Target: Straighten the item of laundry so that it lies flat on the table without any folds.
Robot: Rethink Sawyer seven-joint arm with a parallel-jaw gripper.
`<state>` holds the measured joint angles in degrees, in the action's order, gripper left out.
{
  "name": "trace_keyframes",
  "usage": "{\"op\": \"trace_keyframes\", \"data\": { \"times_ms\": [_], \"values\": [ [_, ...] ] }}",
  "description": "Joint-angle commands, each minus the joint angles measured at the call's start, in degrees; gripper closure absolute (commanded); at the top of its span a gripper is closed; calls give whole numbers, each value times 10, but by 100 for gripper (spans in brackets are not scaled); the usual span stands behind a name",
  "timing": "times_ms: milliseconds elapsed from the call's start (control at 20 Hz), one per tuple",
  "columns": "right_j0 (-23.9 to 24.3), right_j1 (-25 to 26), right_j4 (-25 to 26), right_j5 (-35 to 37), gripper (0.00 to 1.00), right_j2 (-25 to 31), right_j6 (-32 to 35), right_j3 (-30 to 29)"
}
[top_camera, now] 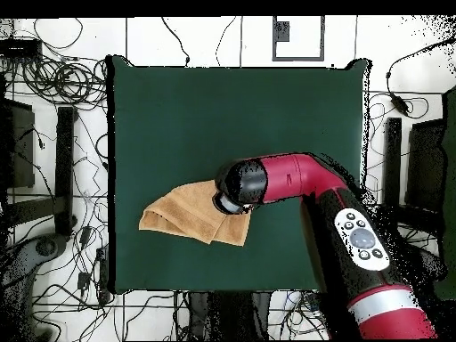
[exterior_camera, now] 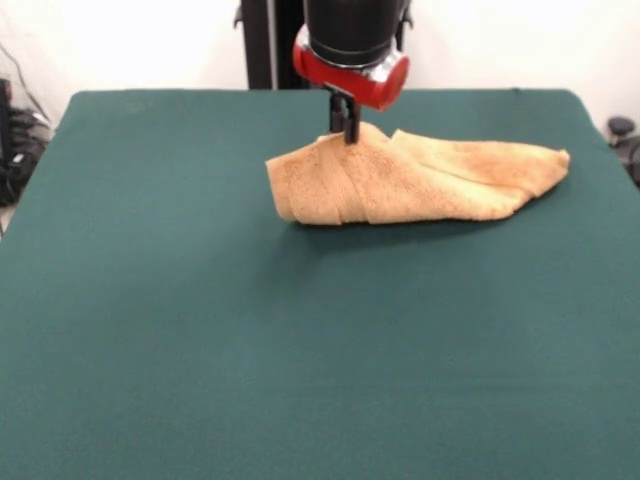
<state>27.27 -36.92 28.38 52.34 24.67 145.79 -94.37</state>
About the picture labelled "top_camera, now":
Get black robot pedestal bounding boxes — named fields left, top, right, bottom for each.
left=186, top=290, right=272, bottom=341

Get dark green table cloth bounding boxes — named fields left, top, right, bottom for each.
left=106, top=54, right=371, bottom=295

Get large black box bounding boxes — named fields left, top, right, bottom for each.
left=404, top=118, right=446, bottom=215
left=0, top=98, right=36, bottom=190

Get black power strip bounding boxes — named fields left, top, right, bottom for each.
left=94, top=245, right=112, bottom=305

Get flat black box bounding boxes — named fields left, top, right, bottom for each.
left=0, top=37, right=42, bottom=60

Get black cable with plug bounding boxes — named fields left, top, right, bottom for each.
left=160, top=16, right=191, bottom=68

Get thin black cable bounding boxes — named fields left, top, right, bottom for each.
left=214, top=15, right=238, bottom=69

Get tan terry towel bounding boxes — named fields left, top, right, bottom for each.
left=138, top=179, right=253, bottom=248

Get coiled black cables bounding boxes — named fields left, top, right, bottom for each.
left=20, top=56, right=108, bottom=108

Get black power adapter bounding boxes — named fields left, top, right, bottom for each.
left=389, top=91, right=411, bottom=117

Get black stand bar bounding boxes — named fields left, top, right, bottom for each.
left=3, top=106, right=78, bottom=238
left=379, top=117, right=446, bottom=245

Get dark stand base with knob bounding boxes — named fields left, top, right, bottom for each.
left=0, top=233, right=69, bottom=341

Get grey square frame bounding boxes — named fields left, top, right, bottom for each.
left=272, top=15, right=326, bottom=62

